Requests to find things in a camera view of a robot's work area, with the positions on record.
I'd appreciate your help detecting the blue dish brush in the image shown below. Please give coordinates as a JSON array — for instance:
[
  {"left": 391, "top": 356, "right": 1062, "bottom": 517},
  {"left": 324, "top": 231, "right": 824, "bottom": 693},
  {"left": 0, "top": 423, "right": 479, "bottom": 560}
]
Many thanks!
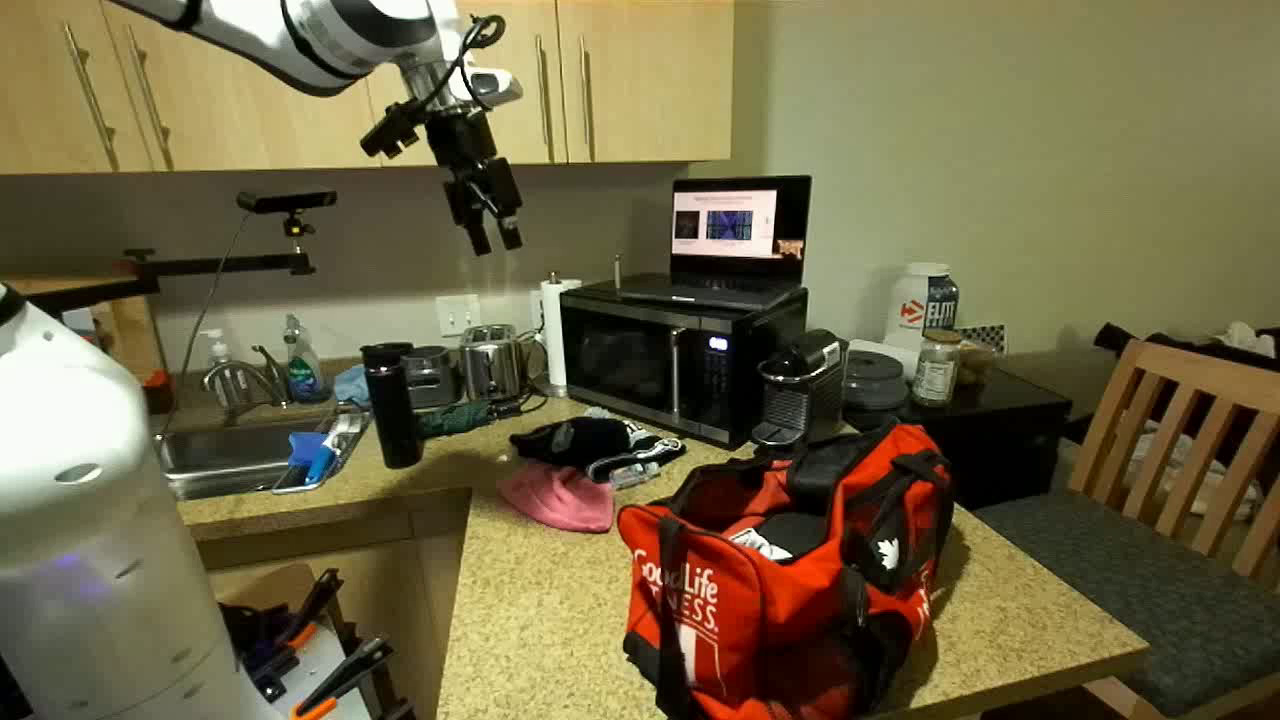
[{"left": 282, "top": 423, "right": 346, "bottom": 489}]

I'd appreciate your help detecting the wooden counter base cabinet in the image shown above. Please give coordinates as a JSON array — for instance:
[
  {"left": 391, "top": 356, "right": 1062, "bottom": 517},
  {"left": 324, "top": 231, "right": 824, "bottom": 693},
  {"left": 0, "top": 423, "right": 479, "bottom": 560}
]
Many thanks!
[{"left": 191, "top": 489, "right": 477, "bottom": 720}]

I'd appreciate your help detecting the white plastic jug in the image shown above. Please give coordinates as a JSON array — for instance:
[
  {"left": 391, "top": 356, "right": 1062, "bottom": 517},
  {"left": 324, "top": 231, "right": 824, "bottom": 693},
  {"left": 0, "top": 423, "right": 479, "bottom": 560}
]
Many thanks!
[{"left": 888, "top": 261, "right": 965, "bottom": 370}]

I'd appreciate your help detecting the wooden chair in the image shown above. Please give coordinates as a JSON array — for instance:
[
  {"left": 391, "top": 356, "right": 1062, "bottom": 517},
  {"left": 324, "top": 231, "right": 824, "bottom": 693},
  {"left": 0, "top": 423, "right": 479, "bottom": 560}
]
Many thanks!
[{"left": 975, "top": 334, "right": 1280, "bottom": 720}]

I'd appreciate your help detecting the steel kitchen sink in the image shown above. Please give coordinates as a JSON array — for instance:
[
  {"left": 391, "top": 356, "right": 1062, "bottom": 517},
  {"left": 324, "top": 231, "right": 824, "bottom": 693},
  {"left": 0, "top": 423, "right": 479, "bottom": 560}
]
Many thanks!
[{"left": 147, "top": 403, "right": 378, "bottom": 504}]

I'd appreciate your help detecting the black travel tumbler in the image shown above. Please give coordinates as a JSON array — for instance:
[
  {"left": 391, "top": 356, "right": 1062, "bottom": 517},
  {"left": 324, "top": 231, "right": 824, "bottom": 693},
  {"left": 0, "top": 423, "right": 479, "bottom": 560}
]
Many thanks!
[{"left": 356, "top": 340, "right": 428, "bottom": 474}]

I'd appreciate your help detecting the red duffel bag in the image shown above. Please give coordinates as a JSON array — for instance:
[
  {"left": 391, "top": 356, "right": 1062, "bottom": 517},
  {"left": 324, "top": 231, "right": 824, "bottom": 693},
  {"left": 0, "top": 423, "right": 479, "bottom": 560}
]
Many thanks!
[{"left": 613, "top": 421, "right": 962, "bottom": 720}]

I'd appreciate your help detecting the black coffee maker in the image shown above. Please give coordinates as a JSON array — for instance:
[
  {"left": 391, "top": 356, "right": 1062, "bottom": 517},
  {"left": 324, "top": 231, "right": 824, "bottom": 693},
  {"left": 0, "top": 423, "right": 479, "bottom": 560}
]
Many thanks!
[{"left": 749, "top": 324, "right": 853, "bottom": 459}]

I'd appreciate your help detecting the black white striped garment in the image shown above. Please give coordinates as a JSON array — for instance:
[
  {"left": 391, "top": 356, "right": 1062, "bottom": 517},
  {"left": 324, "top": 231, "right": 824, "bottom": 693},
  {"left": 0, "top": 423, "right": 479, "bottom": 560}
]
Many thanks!
[{"left": 510, "top": 410, "right": 692, "bottom": 489}]

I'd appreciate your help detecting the black orange tools pile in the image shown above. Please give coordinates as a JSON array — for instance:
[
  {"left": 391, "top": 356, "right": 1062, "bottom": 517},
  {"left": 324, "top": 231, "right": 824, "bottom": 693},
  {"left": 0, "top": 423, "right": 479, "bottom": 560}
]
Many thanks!
[{"left": 215, "top": 567, "right": 410, "bottom": 720}]

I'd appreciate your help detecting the black laptop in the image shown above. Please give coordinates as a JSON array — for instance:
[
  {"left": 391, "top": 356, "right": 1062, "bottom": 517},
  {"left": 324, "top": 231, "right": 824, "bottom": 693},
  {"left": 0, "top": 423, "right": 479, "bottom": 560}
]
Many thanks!
[{"left": 617, "top": 172, "right": 817, "bottom": 310}]

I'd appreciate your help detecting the blue dish soap bottle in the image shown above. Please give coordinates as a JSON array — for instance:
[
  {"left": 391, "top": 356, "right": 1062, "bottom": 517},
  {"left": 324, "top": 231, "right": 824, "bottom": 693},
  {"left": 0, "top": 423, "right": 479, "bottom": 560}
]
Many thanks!
[{"left": 278, "top": 313, "right": 329, "bottom": 410}]

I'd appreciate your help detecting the glass jar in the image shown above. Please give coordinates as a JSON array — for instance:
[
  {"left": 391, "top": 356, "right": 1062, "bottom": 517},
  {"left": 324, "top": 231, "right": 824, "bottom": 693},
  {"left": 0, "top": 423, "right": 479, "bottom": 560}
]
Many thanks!
[{"left": 907, "top": 327, "right": 968, "bottom": 414}]

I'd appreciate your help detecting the silver toaster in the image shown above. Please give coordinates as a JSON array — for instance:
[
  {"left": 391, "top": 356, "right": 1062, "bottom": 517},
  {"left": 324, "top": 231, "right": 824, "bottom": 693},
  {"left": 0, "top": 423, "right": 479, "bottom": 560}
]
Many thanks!
[{"left": 459, "top": 322, "right": 536, "bottom": 410}]

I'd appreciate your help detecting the black microwave oven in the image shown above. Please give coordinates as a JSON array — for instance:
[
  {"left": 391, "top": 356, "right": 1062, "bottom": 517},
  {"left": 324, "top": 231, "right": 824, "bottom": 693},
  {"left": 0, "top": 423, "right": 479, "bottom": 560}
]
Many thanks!
[{"left": 558, "top": 281, "right": 812, "bottom": 452}]

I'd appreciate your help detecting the grey seat cushion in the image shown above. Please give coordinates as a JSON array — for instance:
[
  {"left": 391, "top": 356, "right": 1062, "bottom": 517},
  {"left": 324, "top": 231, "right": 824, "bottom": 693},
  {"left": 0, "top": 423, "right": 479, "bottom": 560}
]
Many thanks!
[{"left": 975, "top": 489, "right": 1280, "bottom": 720}]

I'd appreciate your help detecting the black camera on stand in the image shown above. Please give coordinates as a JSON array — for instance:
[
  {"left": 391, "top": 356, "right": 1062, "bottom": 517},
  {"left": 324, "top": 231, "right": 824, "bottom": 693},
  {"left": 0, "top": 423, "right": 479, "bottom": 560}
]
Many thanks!
[{"left": 232, "top": 185, "right": 341, "bottom": 243}]

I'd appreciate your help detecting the pink cloth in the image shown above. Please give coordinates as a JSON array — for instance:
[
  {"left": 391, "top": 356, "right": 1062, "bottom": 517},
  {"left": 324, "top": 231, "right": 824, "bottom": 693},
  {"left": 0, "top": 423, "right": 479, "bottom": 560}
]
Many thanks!
[{"left": 498, "top": 459, "right": 622, "bottom": 539}]

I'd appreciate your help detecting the white wall outlet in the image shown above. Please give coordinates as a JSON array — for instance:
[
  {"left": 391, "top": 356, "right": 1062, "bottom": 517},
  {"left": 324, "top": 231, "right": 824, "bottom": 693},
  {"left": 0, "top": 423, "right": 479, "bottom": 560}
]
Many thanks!
[{"left": 434, "top": 289, "right": 485, "bottom": 340}]

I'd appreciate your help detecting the black low cabinet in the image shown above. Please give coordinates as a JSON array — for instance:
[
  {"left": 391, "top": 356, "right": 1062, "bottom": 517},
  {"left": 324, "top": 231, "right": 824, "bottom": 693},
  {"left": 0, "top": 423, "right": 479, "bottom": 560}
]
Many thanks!
[{"left": 899, "top": 365, "right": 1077, "bottom": 511}]

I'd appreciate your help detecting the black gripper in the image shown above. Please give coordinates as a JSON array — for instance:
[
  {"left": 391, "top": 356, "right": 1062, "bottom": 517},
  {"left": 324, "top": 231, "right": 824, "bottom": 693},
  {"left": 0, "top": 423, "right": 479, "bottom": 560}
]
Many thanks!
[{"left": 422, "top": 109, "right": 528, "bottom": 261}]

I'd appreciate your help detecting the black round cooker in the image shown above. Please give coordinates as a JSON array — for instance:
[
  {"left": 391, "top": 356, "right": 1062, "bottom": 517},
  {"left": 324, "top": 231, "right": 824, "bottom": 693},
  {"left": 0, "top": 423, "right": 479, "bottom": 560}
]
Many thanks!
[{"left": 839, "top": 344, "right": 917, "bottom": 432}]

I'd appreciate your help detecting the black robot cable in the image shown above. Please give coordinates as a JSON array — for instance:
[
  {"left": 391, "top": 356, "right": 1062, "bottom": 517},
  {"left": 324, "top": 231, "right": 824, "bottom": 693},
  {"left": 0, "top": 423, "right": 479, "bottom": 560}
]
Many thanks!
[{"left": 446, "top": 13, "right": 511, "bottom": 114}]

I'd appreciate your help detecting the small black appliance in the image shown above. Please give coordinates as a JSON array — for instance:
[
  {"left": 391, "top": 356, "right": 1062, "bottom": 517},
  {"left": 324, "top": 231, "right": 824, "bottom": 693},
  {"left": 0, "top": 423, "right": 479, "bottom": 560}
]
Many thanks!
[{"left": 401, "top": 344, "right": 465, "bottom": 421}]

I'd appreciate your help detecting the light wood cabinet door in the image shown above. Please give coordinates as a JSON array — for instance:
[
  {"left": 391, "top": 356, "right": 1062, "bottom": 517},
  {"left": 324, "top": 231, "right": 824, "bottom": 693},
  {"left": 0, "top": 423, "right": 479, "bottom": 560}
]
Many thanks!
[
  {"left": 99, "top": 0, "right": 404, "bottom": 176},
  {"left": 551, "top": 0, "right": 740, "bottom": 168},
  {"left": 356, "top": 0, "right": 568, "bottom": 172},
  {"left": 0, "top": 0, "right": 119, "bottom": 179}
]

